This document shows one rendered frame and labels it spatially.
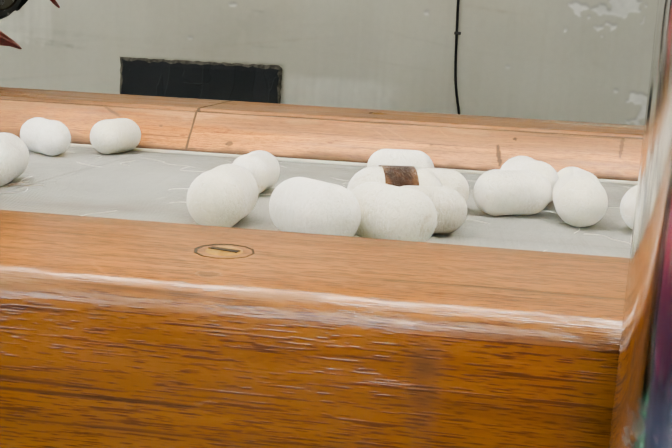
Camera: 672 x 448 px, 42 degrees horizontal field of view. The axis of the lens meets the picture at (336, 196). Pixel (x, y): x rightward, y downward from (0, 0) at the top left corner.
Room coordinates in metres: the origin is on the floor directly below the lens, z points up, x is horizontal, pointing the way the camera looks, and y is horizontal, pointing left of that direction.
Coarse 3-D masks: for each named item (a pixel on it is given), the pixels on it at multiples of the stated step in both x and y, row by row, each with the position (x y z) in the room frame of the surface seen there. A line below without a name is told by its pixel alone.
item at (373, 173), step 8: (368, 168) 0.33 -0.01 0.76; (376, 168) 0.33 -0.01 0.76; (416, 168) 0.33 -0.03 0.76; (360, 176) 0.33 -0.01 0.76; (368, 176) 0.32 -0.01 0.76; (376, 176) 0.32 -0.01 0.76; (384, 176) 0.32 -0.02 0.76; (424, 176) 0.33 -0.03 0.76; (432, 176) 0.33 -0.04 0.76; (352, 184) 0.33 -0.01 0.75; (424, 184) 0.32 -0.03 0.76; (432, 184) 0.33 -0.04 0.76; (440, 184) 0.33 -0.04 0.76
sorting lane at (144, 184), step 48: (0, 192) 0.35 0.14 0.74; (48, 192) 0.36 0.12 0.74; (96, 192) 0.36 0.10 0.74; (144, 192) 0.37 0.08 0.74; (624, 192) 0.44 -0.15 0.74; (432, 240) 0.30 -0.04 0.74; (480, 240) 0.31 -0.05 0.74; (528, 240) 0.31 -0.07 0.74; (576, 240) 0.32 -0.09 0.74; (624, 240) 0.32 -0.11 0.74
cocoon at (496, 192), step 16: (480, 176) 0.36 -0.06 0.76; (496, 176) 0.35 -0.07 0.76; (512, 176) 0.35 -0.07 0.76; (528, 176) 0.36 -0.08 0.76; (544, 176) 0.36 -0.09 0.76; (480, 192) 0.35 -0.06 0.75; (496, 192) 0.35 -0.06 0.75; (512, 192) 0.35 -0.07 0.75; (528, 192) 0.35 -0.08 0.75; (544, 192) 0.35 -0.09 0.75; (480, 208) 0.36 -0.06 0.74; (496, 208) 0.35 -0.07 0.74; (512, 208) 0.35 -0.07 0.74; (528, 208) 0.35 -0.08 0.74
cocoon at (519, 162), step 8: (512, 160) 0.40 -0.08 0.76; (520, 160) 0.39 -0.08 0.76; (528, 160) 0.39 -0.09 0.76; (536, 160) 0.39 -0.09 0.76; (504, 168) 0.40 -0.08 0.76; (512, 168) 0.39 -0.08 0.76; (520, 168) 0.38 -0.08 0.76; (528, 168) 0.38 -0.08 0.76; (536, 168) 0.38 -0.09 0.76; (544, 168) 0.38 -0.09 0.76; (552, 168) 0.38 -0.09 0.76; (552, 176) 0.38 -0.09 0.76; (552, 184) 0.37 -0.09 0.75; (552, 192) 0.37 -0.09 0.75
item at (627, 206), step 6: (636, 186) 0.33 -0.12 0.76; (630, 192) 0.33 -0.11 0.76; (636, 192) 0.33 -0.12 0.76; (624, 198) 0.33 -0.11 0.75; (630, 198) 0.33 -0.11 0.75; (624, 204) 0.33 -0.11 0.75; (630, 204) 0.33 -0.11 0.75; (624, 210) 0.33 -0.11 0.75; (630, 210) 0.33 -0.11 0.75; (624, 216) 0.33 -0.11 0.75; (630, 216) 0.33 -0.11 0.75; (630, 222) 0.33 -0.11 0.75
